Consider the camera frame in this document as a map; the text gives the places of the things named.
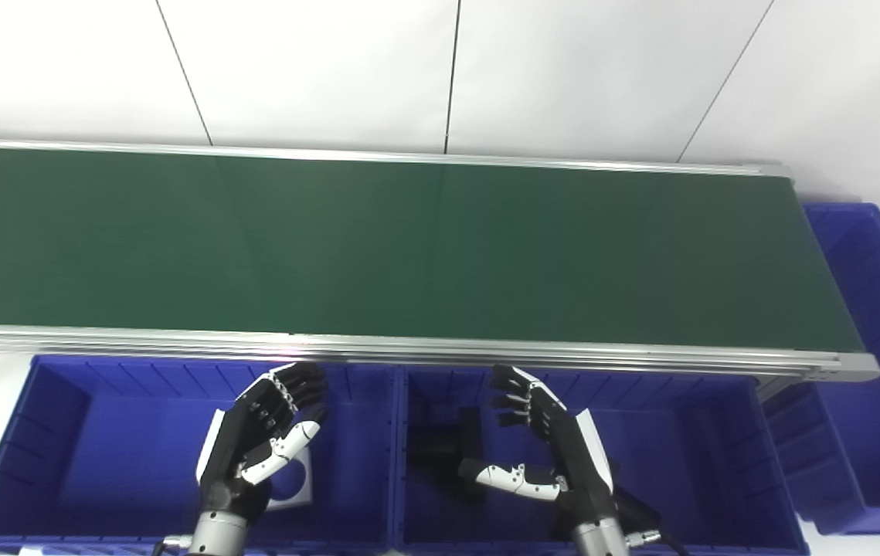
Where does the white block with round hole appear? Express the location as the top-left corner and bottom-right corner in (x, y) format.
(264, 446), (314, 510)

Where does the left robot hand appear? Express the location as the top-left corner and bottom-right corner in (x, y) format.
(196, 361), (330, 522)

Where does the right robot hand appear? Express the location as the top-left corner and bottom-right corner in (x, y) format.
(459, 364), (617, 531)

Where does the blue plastic bin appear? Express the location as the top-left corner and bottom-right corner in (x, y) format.
(0, 355), (399, 556)
(763, 202), (880, 536)
(393, 364), (810, 556)

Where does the green conveyor belt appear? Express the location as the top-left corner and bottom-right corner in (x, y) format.
(0, 137), (880, 385)
(0, 147), (865, 353)

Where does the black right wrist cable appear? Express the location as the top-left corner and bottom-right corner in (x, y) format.
(623, 524), (692, 556)

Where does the black block part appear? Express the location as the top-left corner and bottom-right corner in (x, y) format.
(407, 405), (488, 504)

